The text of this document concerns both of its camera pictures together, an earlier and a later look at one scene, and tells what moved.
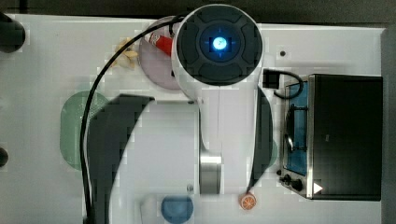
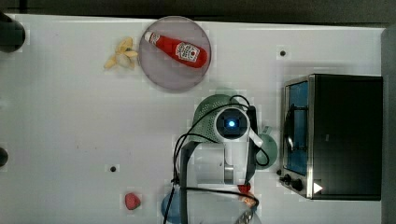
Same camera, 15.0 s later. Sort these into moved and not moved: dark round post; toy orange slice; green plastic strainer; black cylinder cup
Moved: green plastic strainer
Not moved: toy orange slice; dark round post; black cylinder cup
